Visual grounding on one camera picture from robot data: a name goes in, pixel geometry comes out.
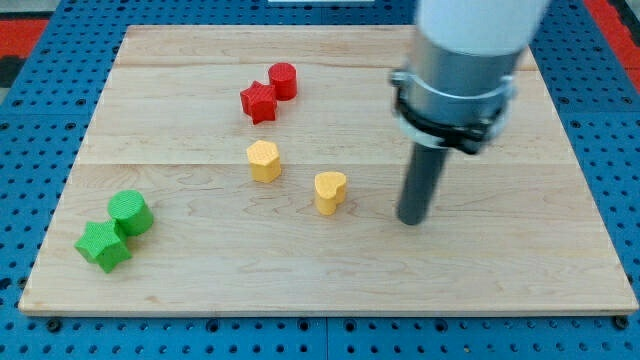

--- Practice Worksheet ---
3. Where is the light wooden board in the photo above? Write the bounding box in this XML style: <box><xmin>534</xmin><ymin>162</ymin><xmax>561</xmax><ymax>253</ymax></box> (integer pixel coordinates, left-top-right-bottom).
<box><xmin>19</xmin><ymin>25</ymin><xmax>638</xmax><ymax>317</ymax></box>

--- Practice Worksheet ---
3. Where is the silver flange with black clamp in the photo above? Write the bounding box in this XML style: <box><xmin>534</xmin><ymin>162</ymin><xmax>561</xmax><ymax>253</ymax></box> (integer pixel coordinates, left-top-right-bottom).
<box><xmin>390</xmin><ymin>33</ymin><xmax>523</xmax><ymax>155</ymax></box>

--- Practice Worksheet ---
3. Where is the green star block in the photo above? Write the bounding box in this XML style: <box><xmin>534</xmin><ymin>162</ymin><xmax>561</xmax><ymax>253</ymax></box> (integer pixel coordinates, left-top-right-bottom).
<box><xmin>74</xmin><ymin>220</ymin><xmax>132</xmax><ymax>273</ymax></box>

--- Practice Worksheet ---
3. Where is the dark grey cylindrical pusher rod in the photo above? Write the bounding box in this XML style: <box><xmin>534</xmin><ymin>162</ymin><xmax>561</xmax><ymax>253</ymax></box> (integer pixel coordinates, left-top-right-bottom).
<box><xmin>397</xmin><ymin>143</ymin><xmax>448</xmax><ymax>225</ymax></box>

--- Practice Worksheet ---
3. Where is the yellow heart block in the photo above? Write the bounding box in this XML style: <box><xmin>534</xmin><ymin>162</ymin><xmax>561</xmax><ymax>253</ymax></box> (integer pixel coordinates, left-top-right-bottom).
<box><xmin>314</xmin><ymin>171</ymin><xmax>347</xmax><ymax>216</ymax></box>

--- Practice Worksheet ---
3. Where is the yellow hexagon block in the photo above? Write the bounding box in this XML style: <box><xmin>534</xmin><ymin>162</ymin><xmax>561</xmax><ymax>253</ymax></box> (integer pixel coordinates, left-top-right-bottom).
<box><xmin>246</xmin><ymin>140</ymin><xmax>281</xmax><ymax>183</ymax></box>

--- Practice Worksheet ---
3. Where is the red star block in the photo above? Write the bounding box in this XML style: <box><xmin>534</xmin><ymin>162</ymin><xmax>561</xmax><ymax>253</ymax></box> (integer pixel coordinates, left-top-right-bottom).
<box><xmin>240</xmin><ymin>81</ymin><xmax>277</xmax><ymax>125</ymax></box>

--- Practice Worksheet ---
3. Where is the green cylinder block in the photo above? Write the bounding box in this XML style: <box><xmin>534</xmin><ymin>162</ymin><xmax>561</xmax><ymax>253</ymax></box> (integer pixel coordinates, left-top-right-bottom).
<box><xmin>107</xmin><ymin>189</ymin><xmax>154</xmax><ymax>236</ymax></box>

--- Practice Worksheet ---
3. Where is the red cylinder block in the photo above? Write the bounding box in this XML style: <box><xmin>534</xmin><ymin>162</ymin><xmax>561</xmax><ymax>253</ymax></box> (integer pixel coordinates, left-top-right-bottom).
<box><xmin>268</xmin><ymin>62</ymin><xmax>297</xmax><ymax>101</ymax></box>

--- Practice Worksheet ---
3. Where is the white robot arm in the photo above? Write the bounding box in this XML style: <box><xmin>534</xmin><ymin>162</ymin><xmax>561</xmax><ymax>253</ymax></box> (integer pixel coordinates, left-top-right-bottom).
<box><xmin>389</xmin><ymin>0</ymin><xmax>549</xmax><ymax>225</ymax></box>

